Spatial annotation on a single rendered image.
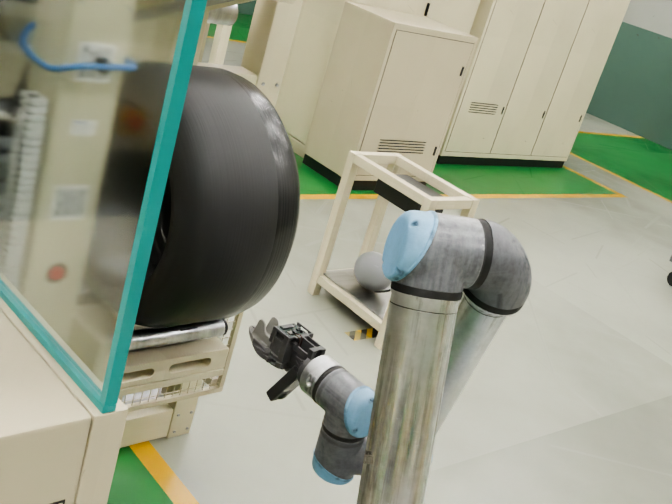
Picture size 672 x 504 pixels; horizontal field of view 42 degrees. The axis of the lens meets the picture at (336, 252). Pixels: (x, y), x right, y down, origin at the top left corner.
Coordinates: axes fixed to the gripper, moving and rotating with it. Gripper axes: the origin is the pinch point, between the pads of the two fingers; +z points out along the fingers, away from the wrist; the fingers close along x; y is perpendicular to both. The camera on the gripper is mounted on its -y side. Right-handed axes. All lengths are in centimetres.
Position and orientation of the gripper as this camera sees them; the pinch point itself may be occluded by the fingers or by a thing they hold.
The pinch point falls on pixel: (253, 332)
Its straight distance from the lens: 196.1
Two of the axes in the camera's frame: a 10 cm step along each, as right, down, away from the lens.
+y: 2.7, -8.9, -3.6
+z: -6.5, -4.5, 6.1
